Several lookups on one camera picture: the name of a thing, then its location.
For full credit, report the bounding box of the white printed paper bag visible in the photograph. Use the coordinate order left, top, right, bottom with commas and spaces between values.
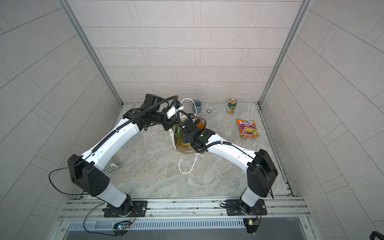
168, 98, 201, 175

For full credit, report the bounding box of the pink candy snack bag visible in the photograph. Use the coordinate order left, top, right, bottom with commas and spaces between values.
236, 119, 260, 138

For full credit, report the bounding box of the yellow candy snack bag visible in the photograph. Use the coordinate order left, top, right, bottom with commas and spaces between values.
194, 117, 206, 130

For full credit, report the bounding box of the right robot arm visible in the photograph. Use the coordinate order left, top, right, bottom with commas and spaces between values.
180, 119, 278, 215

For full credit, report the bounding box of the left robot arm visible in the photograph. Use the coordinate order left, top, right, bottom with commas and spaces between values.
68, 94, 184, 217

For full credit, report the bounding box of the green snack bag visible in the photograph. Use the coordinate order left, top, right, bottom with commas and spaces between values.
172, 125, 182, 146

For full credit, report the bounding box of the teal ceramic cup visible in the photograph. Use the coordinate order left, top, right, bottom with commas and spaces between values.
193, 100, 202, 114

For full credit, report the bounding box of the green beverage can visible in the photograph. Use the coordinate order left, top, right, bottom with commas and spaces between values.
226, 99, 237, 114

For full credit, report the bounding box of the left controller board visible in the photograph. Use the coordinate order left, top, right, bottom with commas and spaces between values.
113, 221, 132, 231

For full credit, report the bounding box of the controller board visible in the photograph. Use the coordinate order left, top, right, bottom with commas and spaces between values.
243, 219, 260, 234
113, 221, 132, 231

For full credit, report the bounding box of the right controller board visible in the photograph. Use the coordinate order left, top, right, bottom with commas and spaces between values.
243, 219, 260, 234

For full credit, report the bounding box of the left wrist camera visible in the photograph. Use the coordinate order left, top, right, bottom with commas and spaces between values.
166, 100, 184, 120

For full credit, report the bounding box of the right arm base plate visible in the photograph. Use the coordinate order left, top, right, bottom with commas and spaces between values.
220, 199, 268, 216

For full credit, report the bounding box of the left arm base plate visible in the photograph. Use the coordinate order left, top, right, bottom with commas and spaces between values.
102, 200, 148, 218

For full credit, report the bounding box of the aluminium mounting rail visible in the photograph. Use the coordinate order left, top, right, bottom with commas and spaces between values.
59, 196, 310, 221

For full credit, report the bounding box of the left black cable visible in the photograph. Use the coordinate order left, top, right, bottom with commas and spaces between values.
47, 163, 91, 197

